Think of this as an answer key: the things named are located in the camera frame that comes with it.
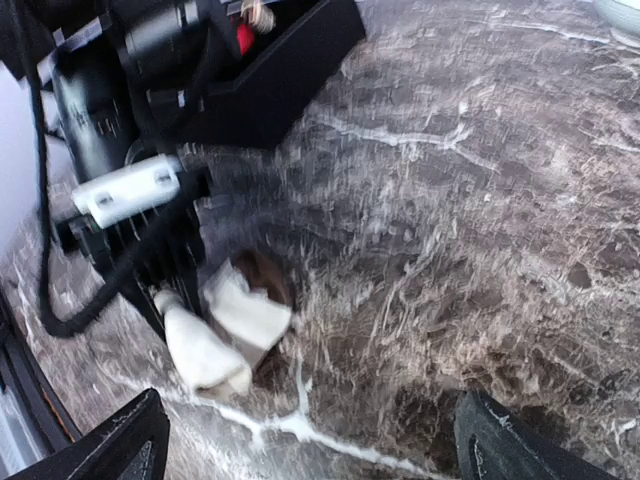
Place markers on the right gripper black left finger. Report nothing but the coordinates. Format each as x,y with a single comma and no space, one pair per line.
130,444

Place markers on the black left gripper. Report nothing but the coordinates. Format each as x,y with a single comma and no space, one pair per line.
160,246

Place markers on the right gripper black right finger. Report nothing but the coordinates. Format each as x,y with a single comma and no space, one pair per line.
493,443

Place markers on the white brown striped sock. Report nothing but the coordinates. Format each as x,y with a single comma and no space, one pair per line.
250,309

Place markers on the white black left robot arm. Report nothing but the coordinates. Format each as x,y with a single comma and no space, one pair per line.
112,83

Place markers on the black glass-lid sock box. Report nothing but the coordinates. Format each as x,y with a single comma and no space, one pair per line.
259,99

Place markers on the pale green ceramic bowl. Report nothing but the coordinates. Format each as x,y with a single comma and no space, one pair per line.
623,19

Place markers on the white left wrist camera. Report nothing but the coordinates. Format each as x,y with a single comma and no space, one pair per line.
130,190

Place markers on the black table edge rail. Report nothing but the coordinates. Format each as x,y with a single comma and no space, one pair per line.
45,415

